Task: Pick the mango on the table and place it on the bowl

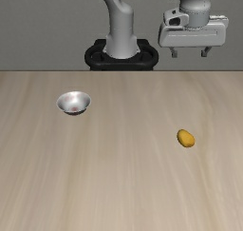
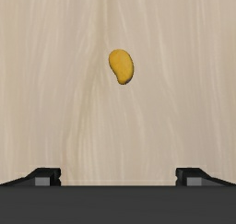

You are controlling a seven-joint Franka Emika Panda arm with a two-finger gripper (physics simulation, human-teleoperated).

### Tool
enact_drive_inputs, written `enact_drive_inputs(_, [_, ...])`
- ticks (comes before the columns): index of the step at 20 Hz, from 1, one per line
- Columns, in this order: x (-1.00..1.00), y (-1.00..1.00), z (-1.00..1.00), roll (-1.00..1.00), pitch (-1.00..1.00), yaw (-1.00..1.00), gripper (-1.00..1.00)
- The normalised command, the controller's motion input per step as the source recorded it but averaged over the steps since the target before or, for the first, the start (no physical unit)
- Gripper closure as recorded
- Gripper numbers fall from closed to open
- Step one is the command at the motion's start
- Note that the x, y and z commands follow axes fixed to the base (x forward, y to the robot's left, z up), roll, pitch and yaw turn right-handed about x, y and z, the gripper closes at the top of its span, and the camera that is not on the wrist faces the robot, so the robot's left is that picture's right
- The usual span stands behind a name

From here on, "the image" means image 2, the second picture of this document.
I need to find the yellow mango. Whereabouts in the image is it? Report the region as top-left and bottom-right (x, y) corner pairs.
(108, 48), (135, 86)

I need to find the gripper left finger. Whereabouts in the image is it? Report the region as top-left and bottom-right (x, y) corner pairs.
(0, 167), (62, 187)

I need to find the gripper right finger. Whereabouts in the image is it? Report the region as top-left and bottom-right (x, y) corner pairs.
(175, 167), (236, 187)

